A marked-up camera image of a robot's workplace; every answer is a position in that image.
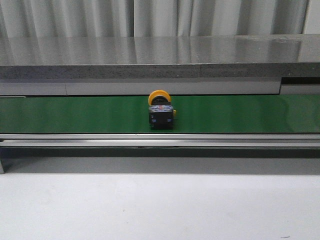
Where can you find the yellow black push button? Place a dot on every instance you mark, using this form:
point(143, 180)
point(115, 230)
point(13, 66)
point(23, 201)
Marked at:
point(161, 113)

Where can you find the green conveyor belt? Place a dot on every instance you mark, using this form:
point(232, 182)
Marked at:
point(297, 113)

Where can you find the grey rear conveyor guard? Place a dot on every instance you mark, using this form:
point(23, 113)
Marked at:
point(174, 86)

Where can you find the grey conveyor support leg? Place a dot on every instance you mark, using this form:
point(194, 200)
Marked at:
point(6, 159)

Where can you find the grey pleated curtain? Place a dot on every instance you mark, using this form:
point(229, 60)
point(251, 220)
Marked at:
point(150, 18)

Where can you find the aluminium front conveyor rail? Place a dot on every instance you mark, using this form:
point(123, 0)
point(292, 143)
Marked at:
point(166, 140)

